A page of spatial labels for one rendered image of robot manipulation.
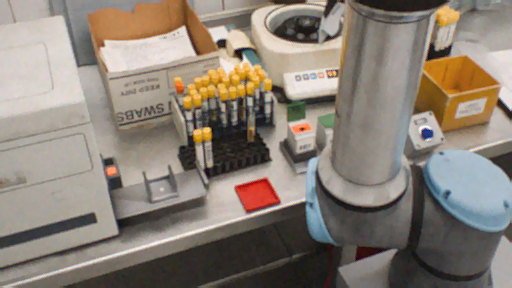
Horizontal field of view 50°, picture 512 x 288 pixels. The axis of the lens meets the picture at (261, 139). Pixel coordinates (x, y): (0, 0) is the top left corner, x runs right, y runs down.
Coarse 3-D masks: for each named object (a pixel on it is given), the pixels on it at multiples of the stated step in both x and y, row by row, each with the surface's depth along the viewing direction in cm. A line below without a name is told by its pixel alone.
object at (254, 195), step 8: (240, 184) 106; (248, 184) 107; (256, 184) 107; (264, 184) 107; (240, 192) 105; (248, 192) 106; (256, 192) 106; (264, 192) 106; (272, 192) 106; (240, 200) 104; (248, 200) 104; (256, 200) 104; (264, 200) 104; (272, 200) 104; (280, 200) 103; (248, 208) 102; (256, 208) 102
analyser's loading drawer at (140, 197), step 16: (144, 176) 99; (160, 176) 102; (176, 176) 103; (192, 176) 103; (112, 192) 100; (128, 192) 100; (144, 192) 100; (160, 192) 100; (176, 192) 98; (192, 192) 100; (208, 192) 101; (128, 208) 97; (144, 208) 97
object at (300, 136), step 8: (304, 120) 110; (288, 128) 110; (296, 128) 108; (304, 128) 109; (288, 136) 111; (296, 136) 108; (304, 136) 108; (312, 136) 108; (296, 144) 108; (304, 144) 108; (312, 144) 109; (296, 152) 109
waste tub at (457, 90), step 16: (432, 64) 124; (448, 64) 125; (464, 64) 126; (432, 80) 117; (448, 80) 128; (464, 80) 128; (480, 80) 122; (496, 80) 117; (432, 96) 119; (448, 96) 113; (464, 96) 114; (480, 96) 116; (496, 96) 118; (432, 112) 120; (448, 112) 116; (464, 112) 118; (480, 112) 119; (448, 128) 119
